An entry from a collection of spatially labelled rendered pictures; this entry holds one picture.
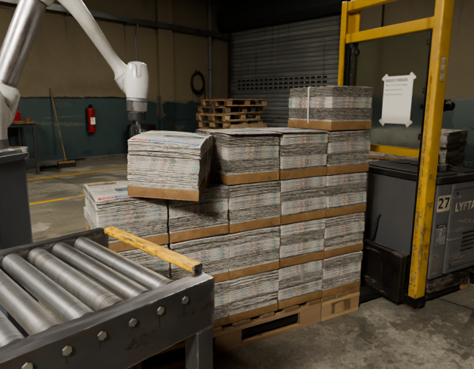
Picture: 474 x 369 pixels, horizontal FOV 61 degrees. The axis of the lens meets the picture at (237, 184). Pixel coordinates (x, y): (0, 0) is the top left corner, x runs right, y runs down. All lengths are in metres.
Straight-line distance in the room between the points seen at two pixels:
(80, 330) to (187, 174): 0.91
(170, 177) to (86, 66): 7.42
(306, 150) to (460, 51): 6.30
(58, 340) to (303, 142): 1.53
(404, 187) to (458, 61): 5.59
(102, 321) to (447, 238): 2.32
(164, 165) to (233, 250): 0.58
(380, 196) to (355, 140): 0.70
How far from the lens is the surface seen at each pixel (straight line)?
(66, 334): 0.81
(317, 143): 2.10
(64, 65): 8.74
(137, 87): 1.80
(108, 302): 0.90
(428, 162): 2.43
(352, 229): 2.37
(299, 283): 2.23
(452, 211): 2.77
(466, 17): 8.24
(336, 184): 2.22
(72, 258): 1.18
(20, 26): 1.98
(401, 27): 2.61
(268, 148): 1.93
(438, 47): 2.43
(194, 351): 1.03
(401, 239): 2.80
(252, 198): 1.92
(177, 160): 1.57
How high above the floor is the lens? 1.20
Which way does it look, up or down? 11 degrees down
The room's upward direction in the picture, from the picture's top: straight up
